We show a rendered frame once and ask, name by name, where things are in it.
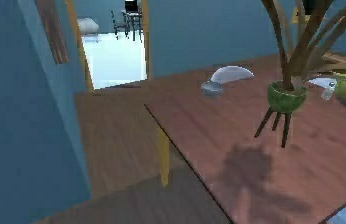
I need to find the white cushioned seat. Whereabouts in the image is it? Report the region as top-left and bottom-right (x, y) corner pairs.
(76, 17), (101, 36)

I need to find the small grey-blue bowl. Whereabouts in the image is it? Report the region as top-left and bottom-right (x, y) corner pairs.
(200, 81), (225, 98)

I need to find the brown wooden table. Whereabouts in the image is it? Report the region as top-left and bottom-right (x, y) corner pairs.
(143, 53), (346, 224)

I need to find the white flat plate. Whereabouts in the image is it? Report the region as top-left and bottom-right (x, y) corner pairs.
(307, 77), (337, 89)

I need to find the white dome-shaped plate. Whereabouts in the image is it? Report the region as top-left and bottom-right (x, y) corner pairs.
(210, 65), (255, 85)

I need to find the brown plant in green pot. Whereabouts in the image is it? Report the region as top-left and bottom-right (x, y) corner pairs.
(254, 0), (346, 149)

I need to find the black chair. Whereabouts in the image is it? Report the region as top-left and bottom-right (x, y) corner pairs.
(110, 9), (130, 40)

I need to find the clear salt shaker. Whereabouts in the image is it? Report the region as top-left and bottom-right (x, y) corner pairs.
(320, 80), (337, 101)

